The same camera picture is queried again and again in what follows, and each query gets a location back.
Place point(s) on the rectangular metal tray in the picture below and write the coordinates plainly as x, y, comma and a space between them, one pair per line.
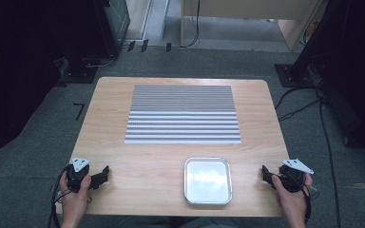
207, 181

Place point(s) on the person's left hand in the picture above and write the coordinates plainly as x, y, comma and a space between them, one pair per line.
76, 199

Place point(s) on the person's right hand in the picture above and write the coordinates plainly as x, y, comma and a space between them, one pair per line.
290, 199

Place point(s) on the black stand base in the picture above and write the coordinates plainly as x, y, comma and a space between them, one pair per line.
77, 74

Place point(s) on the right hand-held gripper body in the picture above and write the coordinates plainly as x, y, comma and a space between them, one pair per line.
293, 177

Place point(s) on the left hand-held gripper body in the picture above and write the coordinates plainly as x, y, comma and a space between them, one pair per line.
76, 173

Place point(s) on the grey white striped placemat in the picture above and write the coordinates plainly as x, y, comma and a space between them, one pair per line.
183, 114

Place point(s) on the dark glass cabinet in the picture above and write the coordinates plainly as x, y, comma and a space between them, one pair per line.
118, 22

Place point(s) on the black stand with base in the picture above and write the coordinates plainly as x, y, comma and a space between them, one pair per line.
301, 60

